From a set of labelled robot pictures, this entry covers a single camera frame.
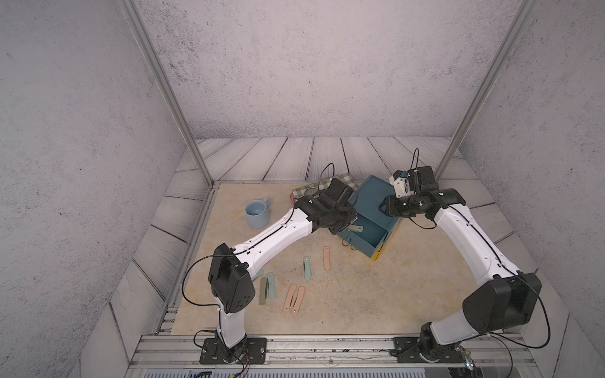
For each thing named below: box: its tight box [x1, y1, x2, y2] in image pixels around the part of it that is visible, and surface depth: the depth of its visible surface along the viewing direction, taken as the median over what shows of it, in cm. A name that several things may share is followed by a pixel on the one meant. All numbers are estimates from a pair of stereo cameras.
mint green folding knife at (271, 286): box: [267, 272, 276, 301], surface depth 88 cm
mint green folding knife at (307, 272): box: [303, 257, 312, 282], surface depth 93 cm
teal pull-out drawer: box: [336, 213, 389, 258], surface depth 79 cm
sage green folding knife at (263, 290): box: [259, 276, 268, 306], surface depth 88 cm
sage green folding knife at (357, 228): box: [347, 225, 364, 233], surface depth 85 cm
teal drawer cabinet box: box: [348, 174, 402, 246], surface depth 82 cm
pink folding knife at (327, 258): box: [323, 246, 331, 271], surface depth 95 cm
